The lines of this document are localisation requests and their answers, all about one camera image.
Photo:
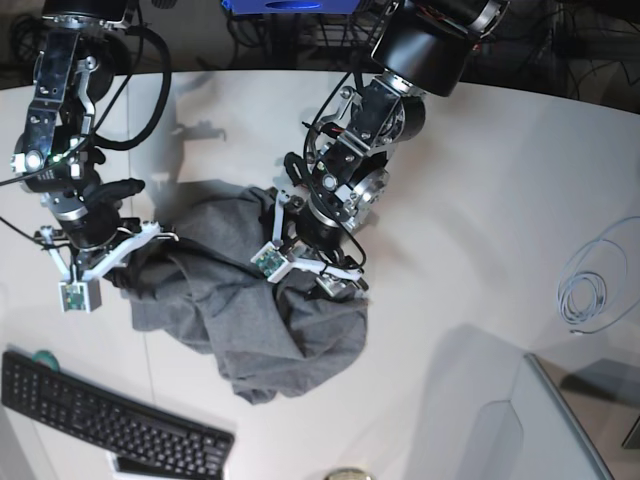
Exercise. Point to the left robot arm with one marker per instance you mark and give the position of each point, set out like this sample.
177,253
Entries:
422,49

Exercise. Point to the black keyboard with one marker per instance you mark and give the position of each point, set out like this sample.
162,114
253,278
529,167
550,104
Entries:
164,443

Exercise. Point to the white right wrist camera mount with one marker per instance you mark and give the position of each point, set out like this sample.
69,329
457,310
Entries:
82,269

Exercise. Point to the grey t-shirt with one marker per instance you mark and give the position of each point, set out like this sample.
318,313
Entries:
201,289

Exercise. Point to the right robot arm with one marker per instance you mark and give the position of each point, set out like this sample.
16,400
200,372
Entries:
60,146

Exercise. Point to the round metal tin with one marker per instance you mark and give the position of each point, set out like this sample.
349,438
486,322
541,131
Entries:
348,473

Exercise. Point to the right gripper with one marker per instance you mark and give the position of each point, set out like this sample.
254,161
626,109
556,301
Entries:
90,219

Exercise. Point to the green tape roll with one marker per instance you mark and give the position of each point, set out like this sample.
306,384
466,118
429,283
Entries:
46,359

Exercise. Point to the blue box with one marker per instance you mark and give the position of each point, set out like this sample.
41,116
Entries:
249,7

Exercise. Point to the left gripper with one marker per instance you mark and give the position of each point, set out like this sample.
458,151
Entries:
322,238

